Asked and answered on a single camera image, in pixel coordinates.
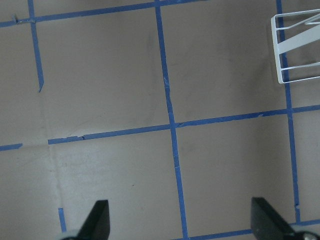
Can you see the white wire cup rack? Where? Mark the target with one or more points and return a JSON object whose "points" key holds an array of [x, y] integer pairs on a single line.
{"points": [[282, 46]]}

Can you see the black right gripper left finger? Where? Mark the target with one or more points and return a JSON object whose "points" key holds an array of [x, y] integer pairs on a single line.
{"points": [[97, 224]]}

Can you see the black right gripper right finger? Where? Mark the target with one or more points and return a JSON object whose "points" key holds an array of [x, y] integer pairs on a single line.
{"points": [[267, 224]]}

